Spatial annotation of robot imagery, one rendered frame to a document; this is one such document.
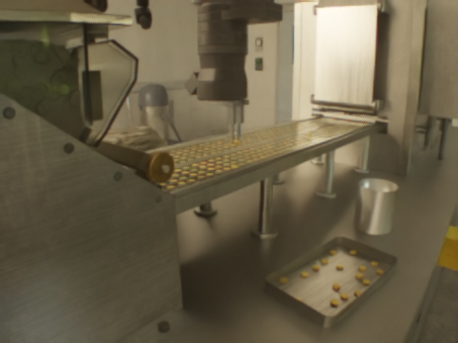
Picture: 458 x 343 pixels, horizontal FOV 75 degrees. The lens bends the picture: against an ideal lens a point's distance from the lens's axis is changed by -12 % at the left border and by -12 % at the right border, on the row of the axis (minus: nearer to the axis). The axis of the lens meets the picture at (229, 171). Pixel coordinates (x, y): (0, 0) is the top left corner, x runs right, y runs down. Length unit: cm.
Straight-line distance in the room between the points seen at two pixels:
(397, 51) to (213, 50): 72
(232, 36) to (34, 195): 32
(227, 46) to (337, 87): 65
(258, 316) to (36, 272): 27
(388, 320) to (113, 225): 36
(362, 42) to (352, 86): 14
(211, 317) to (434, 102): 91
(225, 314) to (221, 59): 34
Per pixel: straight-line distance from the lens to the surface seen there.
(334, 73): 109
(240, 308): 47
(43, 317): 36
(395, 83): 109
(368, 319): 48
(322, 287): 52
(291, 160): 61
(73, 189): 32
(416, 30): 109
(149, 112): 440
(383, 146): 112
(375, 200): 67
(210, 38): 48
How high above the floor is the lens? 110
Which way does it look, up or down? 17 degrees down
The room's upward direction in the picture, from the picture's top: straight up
